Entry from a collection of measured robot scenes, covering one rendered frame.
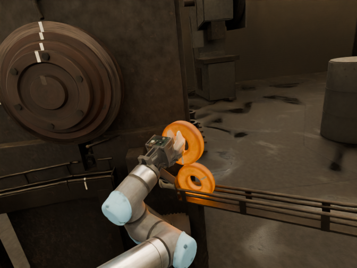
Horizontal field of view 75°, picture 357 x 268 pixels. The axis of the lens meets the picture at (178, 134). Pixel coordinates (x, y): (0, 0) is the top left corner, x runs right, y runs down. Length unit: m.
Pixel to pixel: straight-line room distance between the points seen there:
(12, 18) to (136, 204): 0.92
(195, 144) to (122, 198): 0.30
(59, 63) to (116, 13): 0.34
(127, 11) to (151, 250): 0.89
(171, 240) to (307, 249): 1.26
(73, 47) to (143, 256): 0.72
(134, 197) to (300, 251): 1.30
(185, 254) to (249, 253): 1.09
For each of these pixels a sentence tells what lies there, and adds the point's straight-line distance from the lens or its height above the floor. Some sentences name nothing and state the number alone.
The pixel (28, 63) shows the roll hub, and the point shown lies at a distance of 0.96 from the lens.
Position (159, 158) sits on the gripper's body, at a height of 0.92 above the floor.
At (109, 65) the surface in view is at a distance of 0.95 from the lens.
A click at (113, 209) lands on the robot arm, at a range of 0.59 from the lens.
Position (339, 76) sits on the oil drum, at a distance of 3.07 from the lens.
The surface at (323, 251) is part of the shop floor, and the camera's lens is 1.78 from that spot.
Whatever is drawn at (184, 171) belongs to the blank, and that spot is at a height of 0.75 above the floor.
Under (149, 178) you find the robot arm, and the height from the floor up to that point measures 0.90.
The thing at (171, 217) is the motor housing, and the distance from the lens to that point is 1.08.
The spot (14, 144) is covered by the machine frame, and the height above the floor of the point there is 0.87.
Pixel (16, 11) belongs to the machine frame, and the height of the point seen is 1.41.
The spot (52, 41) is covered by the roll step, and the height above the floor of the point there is 1.28.
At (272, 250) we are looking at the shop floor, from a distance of 1.70.
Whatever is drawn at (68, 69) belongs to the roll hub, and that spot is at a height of 1.18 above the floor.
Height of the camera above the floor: 1.23
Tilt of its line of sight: 21 degrees down
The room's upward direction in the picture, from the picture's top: 6 degrees counter-clockwise
